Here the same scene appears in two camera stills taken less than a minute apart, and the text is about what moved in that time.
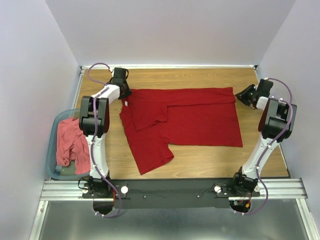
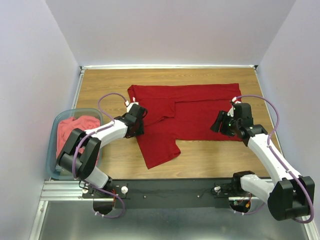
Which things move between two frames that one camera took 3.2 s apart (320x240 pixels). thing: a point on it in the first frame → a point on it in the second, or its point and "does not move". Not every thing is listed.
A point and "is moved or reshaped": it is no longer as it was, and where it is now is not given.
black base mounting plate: x=170 y=193 does not move
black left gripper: x=127 y=91 → x=141 y=130
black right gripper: x=241 y=95 → x=222 y=117
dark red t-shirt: x=155 y=119 is moved or reshaped
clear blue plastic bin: x=58 y=115 does not move
